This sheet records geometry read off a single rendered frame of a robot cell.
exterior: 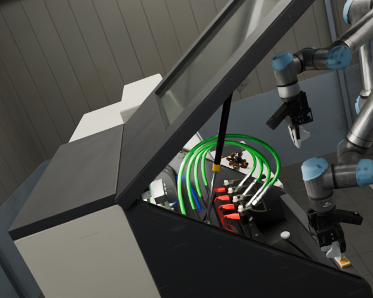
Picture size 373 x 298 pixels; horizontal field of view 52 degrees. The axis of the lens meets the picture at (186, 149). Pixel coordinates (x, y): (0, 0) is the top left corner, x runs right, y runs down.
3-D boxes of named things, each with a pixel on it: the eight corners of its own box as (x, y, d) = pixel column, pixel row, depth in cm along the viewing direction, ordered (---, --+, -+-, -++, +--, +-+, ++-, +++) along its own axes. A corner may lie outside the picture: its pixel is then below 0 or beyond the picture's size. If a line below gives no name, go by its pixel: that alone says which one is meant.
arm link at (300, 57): (331, 64, 139) (311, 75, 135) (308, 65, 149) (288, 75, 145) (328, 42, 137) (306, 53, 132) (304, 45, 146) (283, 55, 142)
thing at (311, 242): (372, 316, 123) (363, 277, 117) (359, 321, 123) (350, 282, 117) (295, 222, 181) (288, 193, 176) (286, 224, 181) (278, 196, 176)
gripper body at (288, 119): (314, 122, 142) (307, 91, 138) (292, 130, 142) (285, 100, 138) (305, 117, 149) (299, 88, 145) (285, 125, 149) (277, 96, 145)
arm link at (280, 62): (298, 49, 135) (280, 57, 131) (304, 78, 138) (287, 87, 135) (282, 50, 142) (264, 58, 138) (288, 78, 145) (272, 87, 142)
